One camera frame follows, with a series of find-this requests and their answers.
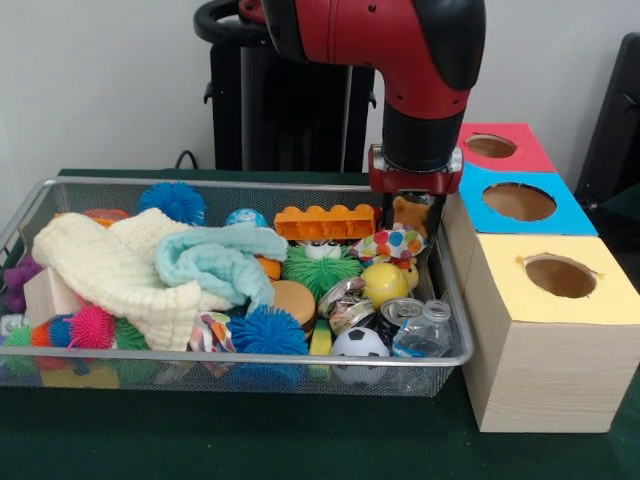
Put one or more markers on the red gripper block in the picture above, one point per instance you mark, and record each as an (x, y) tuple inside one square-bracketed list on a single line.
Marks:
[(415, 181)]

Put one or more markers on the brown plush bear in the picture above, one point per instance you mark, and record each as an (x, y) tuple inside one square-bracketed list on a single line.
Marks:
[(410, 212)]

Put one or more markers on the light teal cloth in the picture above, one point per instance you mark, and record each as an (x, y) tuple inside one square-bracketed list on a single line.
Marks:
[(215, 260)]

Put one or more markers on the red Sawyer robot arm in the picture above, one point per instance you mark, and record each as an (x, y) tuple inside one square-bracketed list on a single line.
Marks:
[(400, 40)]

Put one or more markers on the wooden box with three holes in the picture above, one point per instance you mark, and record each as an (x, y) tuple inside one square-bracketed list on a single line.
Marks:
[(550, 375)]

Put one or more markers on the yellow tennis ball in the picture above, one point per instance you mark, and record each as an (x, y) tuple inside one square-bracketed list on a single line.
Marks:
[(385, 285)]

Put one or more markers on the orange toy building brick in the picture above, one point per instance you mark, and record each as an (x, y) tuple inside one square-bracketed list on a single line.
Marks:
[(325, 225)]

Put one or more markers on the green spiky ball with eyes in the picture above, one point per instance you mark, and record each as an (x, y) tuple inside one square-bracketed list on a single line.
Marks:
[(320, 272)]

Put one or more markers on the clear plastic bottle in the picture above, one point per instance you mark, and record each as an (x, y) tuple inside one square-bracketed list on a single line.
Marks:
[(425, 332)]

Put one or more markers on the black and white soccer ball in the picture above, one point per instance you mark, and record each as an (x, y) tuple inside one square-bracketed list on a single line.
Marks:
[(360, 342)]

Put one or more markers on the toy hamburger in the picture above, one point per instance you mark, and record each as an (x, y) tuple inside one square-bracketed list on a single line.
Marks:
[(295, 302)]

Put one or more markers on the blue spiky rubber ball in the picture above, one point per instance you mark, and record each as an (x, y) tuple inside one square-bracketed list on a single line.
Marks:
[(172, 200), (267, 330)]

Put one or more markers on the dark green side table cloth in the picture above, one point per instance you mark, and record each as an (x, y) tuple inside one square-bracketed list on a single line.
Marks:
[(625, 215)]

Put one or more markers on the black flat panel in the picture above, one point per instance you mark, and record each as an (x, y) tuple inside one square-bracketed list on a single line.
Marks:
[(615, 125)]

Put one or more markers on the cream knitted cloth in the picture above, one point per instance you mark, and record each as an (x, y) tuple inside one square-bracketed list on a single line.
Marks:
[(110, 260)]

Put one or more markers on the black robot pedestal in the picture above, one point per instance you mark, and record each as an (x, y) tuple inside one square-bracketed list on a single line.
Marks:
[(280, 115)]

